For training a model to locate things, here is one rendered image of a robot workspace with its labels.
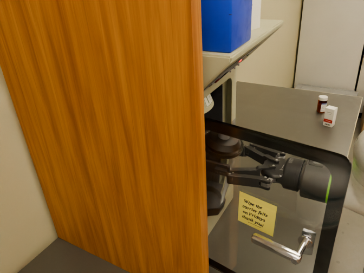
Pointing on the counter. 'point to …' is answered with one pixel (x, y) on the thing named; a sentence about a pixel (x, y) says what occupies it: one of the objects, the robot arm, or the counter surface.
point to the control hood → (208, 67)
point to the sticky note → (257, 213)
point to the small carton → (255, 14)
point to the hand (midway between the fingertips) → (221, 156)
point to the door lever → (306, 243)
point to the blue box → (225, 24)
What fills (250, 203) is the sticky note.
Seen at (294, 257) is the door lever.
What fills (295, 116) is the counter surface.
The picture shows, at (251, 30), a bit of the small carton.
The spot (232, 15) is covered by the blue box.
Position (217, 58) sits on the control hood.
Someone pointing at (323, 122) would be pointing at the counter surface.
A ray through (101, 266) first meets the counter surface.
